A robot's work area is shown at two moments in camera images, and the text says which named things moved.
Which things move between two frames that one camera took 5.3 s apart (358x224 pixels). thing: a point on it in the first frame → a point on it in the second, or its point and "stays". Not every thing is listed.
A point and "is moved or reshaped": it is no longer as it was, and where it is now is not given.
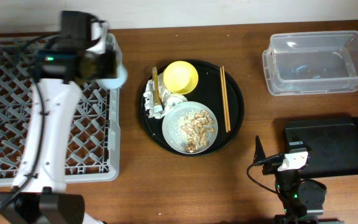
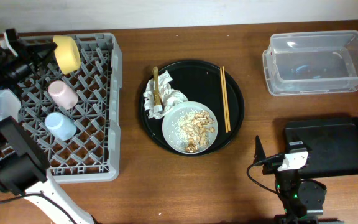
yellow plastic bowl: [181, 78] → [67, 53]
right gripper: [260, 154] stays
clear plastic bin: [311, 62] stays
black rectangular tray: [339, 146] stays
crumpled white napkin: [167, 98] stays
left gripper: [114, 73] → [30, 53]
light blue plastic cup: [114, 83] is moved or reshaped
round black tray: [208, 91] stays
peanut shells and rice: [193, 128] stays
